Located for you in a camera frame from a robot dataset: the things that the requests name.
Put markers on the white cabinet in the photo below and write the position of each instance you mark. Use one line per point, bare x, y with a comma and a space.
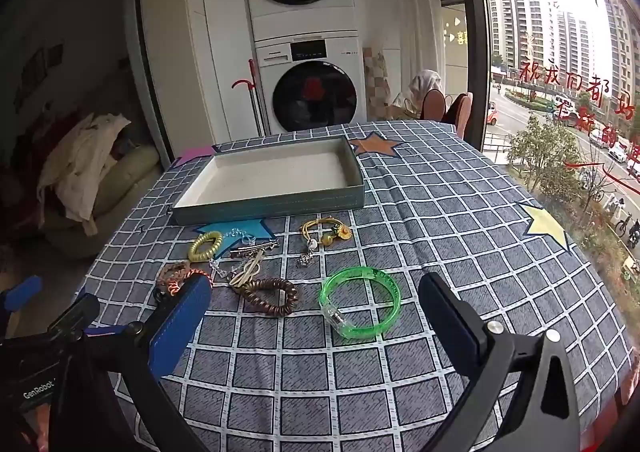
200, 31

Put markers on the cream sofa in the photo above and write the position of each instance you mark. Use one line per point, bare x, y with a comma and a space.
125, 182

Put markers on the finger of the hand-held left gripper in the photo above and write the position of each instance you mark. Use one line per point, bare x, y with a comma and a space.
75, 314
20, 294

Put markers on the checkered board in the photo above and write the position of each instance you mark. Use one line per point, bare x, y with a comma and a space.
376, 81

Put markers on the grey-green cardboard box tray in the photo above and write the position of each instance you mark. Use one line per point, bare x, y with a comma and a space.
275, 176

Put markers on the grey checked tablecloth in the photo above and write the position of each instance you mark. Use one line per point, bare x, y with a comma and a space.
400, 212

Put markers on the green translucent bangle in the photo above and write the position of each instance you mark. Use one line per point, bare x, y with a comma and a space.
327, 293

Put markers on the white cloth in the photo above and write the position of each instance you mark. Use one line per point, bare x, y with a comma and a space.
425, 84

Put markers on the pink chair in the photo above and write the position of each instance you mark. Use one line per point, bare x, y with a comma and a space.
465, 114

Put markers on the pile of light clothes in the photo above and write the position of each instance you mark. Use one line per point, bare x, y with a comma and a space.
85, 156

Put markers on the white washing machine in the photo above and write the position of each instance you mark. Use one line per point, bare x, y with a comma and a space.
315, 91

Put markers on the beige bag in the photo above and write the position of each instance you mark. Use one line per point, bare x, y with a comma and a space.
404, 110

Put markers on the red mop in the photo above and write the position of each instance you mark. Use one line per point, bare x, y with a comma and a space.
252, 81

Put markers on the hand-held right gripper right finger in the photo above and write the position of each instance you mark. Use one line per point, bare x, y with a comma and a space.
450, 322

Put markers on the silver charm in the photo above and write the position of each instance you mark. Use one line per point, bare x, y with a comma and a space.
306, 259

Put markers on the black hair clip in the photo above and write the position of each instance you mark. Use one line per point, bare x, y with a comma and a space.
255, 249

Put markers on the orange chair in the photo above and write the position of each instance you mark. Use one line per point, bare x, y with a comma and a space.
433, 105

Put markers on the black window frame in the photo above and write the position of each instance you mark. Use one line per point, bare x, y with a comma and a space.
472, 31

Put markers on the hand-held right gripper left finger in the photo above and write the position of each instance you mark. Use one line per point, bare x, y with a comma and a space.
180, 327

